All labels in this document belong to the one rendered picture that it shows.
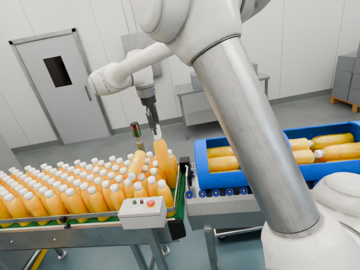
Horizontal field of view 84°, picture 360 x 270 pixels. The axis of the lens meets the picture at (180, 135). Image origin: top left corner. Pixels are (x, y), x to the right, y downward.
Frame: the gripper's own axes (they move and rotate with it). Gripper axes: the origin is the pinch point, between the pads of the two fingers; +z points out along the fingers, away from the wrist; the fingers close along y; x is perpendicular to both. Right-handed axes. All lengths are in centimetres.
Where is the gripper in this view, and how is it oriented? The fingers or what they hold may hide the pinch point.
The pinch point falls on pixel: (157, 132)
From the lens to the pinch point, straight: 107.7
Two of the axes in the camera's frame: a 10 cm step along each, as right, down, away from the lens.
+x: -9.8, 1.2, 1.7
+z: 1.8, 8.8, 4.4
